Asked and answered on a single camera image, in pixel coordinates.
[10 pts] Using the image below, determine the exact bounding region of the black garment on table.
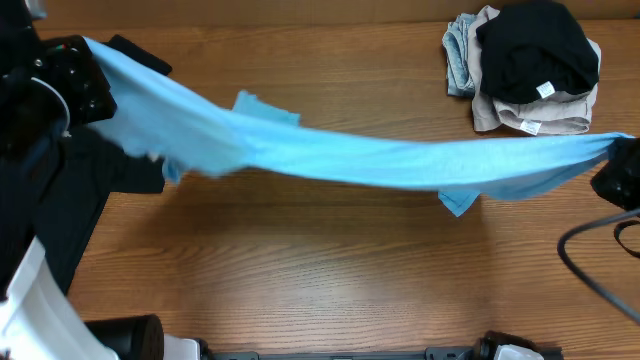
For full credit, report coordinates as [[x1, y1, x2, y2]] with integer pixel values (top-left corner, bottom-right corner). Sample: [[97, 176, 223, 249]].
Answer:
[[1, 31, 165, 291]]

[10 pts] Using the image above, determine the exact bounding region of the grey-blue folded garment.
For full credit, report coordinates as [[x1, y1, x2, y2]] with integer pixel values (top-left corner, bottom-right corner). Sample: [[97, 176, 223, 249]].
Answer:
[[442, 13, 477, 98]]

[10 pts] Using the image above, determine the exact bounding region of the beige folded garment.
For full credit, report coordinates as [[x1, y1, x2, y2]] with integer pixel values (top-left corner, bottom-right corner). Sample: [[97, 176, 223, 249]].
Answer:
[[467, 5, 598, 135]]

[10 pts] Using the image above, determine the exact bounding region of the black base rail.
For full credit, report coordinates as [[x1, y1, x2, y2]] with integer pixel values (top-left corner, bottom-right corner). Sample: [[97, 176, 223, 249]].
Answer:
[[202, 346, 505, 360]]

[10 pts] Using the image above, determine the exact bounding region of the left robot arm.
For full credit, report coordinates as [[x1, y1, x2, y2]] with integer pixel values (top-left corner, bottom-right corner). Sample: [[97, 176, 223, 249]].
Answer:
[[1, 0, 211, 359]]

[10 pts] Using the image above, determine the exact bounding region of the black folded garment on pile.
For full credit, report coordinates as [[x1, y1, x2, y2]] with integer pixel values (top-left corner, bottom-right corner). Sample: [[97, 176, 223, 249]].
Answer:
[[476, 1, 599, 104]]

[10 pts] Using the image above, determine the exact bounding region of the light blue printed t-shirt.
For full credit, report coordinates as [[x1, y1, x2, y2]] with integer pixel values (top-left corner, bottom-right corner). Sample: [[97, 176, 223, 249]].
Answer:
[[89, 41, 616, 215]]

